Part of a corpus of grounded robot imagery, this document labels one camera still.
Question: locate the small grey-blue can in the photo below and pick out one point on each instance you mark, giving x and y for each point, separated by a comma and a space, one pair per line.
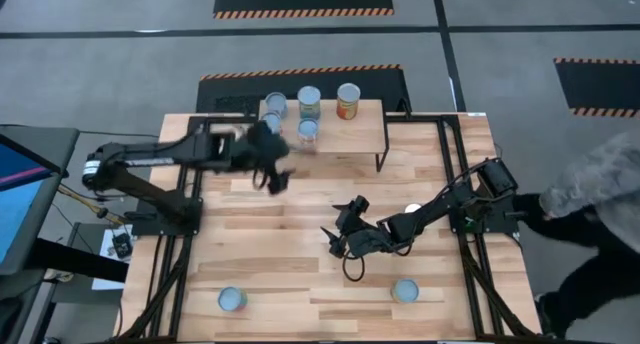
276, 103

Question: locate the small white carrot can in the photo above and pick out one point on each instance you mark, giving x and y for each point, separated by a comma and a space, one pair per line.
308, 129

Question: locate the person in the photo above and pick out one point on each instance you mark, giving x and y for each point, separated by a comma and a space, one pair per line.
600, 184

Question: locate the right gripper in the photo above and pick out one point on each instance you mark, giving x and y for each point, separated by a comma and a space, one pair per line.
365, 234

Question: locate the orange apple can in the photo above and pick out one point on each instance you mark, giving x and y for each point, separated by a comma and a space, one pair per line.
348, 94

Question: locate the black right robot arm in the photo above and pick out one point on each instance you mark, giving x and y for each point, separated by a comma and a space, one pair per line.
440, 204

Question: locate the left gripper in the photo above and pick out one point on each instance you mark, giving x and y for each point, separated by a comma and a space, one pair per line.
265, 146

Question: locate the black monitor stand beam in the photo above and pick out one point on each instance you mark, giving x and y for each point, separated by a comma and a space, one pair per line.
75, 260

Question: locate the Diced Tomatoes can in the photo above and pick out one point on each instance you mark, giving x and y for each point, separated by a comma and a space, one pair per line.
231, 299

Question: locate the Saucy O's can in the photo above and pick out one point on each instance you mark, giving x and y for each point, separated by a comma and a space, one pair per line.
272, 120

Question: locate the blue Tomatoes can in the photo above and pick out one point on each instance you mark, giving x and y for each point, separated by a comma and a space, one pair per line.
405, 290

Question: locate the teal Cherries can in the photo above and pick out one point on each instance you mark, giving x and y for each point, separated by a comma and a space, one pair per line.
309, 96

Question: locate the wooden shelf with black legs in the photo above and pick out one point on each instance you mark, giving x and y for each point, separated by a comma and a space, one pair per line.
350, 134

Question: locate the white paper sheet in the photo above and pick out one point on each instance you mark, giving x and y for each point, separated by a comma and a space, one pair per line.
104, 246

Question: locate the monitor with blue screen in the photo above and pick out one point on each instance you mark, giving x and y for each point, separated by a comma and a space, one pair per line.
20, 209

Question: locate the small black device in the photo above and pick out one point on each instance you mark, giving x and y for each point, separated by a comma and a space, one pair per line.
122, 245

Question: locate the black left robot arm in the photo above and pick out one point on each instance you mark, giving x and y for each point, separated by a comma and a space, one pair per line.
185, 149

